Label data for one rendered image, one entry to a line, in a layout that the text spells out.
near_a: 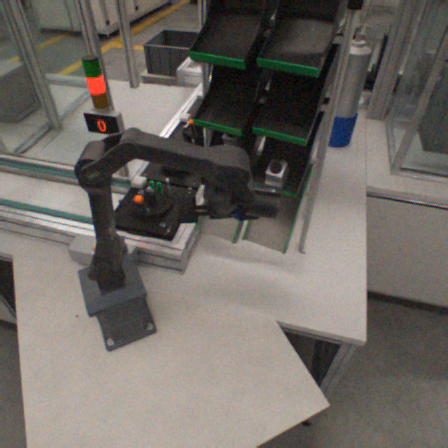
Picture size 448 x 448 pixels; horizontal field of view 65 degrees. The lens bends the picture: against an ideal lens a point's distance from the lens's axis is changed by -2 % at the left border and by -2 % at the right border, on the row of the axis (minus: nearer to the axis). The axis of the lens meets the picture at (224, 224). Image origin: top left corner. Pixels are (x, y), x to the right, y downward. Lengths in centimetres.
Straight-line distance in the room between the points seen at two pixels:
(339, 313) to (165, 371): 53
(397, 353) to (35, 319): 174
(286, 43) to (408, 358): 175
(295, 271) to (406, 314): 123
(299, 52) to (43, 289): 101
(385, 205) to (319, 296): 67
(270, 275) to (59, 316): 66
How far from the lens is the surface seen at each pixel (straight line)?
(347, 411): 197
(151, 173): 141
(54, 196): 151
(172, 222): 119
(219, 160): 62
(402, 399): 208
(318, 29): 88
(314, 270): 122
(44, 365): 113
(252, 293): 114
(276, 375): 102
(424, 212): 174
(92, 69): 120
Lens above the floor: 180
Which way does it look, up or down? 45 degrees down
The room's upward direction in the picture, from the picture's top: straight up
